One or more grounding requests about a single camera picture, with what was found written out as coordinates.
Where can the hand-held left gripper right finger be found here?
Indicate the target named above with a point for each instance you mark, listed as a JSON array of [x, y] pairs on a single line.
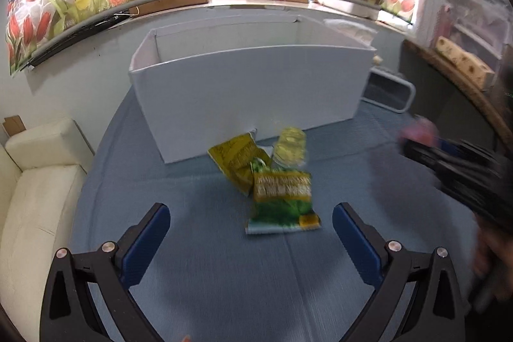
[[354, 240]]

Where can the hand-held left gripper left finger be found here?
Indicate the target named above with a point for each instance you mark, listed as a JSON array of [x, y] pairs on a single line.
[[146, 242]]

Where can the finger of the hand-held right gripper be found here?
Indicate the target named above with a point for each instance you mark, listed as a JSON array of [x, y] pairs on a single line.
[[425, 159], [445, 145]]

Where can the pink jelly cup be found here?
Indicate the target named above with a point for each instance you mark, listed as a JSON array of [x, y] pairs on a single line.
[[417, 129]]

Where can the green and yellow snack packet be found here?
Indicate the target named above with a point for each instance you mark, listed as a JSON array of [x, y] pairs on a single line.
[[284, 197]]

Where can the yellow jelly cup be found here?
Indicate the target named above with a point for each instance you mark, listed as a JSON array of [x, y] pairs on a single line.
[[289, 145]]

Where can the olive yellow snack packet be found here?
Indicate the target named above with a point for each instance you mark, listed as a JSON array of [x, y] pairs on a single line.
[[236, 159]]

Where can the white cardboard box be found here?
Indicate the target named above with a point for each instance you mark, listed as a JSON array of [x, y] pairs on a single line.
[[240, 97]]

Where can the person's right hand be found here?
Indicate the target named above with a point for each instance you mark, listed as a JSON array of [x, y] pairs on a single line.
[[491, 254]]

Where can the wooden counter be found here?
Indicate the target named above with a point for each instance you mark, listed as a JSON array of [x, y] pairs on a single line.
[[461, 85]]

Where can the blue tablecloth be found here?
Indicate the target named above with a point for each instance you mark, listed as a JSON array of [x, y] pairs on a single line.
[[208, 278]]

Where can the black digital clock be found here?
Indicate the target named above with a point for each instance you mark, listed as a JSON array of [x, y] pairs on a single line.
[[386, 89]]

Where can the cream patterned box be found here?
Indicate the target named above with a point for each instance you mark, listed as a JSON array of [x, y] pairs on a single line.
[[465, 61]]

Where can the cream leather sofa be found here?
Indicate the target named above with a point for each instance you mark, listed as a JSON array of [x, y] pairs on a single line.
[[36, 197]]

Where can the clear plastic storage bin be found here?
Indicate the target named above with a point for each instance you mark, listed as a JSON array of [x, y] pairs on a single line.
[[473, 29]]

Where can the brown cardboard piece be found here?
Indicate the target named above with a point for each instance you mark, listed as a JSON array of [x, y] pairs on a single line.
[[14, 125]]

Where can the long brown cardboard box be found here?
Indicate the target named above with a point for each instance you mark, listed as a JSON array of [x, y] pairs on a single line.
[[176, 2]]

